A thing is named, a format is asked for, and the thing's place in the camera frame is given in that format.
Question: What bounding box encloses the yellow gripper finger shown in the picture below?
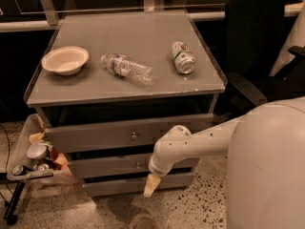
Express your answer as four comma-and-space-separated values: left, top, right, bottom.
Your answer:
143, 174, 161, 198

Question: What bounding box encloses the grey drawer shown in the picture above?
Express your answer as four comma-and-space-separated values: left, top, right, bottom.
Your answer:
46, 114, 214, 153
82, 173, 194, 197
67, 148, 203, 179

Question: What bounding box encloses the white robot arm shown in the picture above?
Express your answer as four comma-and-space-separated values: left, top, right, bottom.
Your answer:
144, 97, 305, 229

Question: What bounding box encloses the grey bottom drawer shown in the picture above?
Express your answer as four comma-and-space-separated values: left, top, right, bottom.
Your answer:
82, 173, 194, 197

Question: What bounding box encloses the grey top drawer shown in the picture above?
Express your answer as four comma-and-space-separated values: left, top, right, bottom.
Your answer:
46, 114, 214, 153

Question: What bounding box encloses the grey drawer cabinet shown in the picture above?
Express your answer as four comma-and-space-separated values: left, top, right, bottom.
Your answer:
25, 10, 226, 185

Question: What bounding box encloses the clear plastic bin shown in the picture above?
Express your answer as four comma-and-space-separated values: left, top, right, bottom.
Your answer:
8, 114, 77, 188

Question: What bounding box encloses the silver can in bin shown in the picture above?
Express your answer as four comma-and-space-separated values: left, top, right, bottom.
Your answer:
27, 142, 48, 160

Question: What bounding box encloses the clear plastic water bottle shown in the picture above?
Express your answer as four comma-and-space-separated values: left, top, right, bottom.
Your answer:
101, 53, 153, 85

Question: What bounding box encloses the green white soda can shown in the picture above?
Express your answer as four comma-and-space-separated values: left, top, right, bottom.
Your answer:
171, 41, 195, 74

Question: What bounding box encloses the small silver can lid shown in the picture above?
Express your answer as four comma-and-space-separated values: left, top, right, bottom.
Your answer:
12, 165, 25, 176

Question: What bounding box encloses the black stand leg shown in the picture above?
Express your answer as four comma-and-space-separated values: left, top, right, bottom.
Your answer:
3, 181, 25, 225

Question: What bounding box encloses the white paper bowl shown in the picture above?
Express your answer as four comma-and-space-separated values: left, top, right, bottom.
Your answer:
41, 46, 89, 76

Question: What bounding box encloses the black office chair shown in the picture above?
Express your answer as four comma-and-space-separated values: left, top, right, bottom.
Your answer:
214, 0, 304, 116

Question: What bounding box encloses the metal railing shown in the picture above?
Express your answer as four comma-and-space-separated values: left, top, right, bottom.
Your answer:
0, 0, 305, 33

